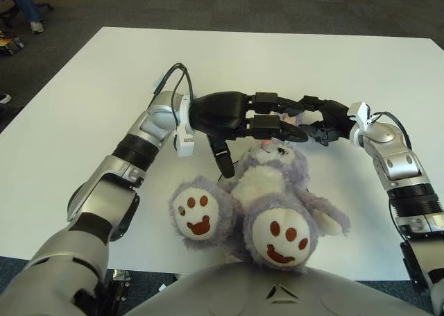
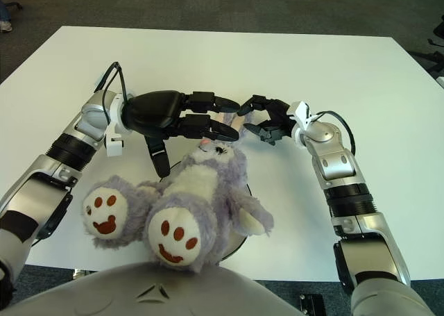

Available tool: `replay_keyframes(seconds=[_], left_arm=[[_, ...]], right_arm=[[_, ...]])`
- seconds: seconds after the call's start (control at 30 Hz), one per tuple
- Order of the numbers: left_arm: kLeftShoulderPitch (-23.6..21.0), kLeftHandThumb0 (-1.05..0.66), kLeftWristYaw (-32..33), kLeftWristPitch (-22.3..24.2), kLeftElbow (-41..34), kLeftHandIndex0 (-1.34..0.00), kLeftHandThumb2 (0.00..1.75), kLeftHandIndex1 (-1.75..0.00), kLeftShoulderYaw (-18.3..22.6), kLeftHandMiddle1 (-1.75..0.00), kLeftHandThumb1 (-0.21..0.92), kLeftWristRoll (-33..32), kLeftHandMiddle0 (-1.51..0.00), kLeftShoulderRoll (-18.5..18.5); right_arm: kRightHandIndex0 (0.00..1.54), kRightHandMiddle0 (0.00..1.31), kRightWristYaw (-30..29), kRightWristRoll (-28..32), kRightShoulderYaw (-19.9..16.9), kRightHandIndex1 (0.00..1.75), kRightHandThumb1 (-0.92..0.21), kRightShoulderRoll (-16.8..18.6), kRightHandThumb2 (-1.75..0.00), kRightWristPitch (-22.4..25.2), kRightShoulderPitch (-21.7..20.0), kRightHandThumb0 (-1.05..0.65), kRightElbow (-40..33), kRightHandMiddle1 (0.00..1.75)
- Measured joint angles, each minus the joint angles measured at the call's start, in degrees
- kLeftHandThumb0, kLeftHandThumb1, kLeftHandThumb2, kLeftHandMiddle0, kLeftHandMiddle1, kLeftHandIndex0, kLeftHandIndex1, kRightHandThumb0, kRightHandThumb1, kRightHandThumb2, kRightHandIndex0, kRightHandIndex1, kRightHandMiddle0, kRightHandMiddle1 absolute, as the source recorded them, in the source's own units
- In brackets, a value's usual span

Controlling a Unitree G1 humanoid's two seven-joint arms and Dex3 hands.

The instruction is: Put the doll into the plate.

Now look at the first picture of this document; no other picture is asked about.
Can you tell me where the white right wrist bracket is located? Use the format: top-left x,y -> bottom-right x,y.
346,101 -> 375,130

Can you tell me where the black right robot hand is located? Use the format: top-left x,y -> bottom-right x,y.
300,95 -> 352,147

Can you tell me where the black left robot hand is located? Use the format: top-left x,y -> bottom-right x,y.
189,90 -> 309,181

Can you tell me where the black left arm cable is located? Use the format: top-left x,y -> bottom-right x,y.
154,63 -> 195,131

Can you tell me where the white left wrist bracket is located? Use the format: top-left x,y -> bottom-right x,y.
171,93 -> 196,158

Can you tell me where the silver robot torso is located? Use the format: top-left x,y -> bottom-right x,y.
131,262 -> 434,316

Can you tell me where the black metal floor stand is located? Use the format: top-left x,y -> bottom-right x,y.
103,269 -> 133,316

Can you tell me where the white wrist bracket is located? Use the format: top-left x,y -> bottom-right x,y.
171,93 -> 196,158
346,101 -> 375,130

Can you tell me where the purple plush bunny doll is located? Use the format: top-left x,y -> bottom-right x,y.
168,109 -> 351,274

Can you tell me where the dark printed box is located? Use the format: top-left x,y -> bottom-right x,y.
0,33 -> 26,56

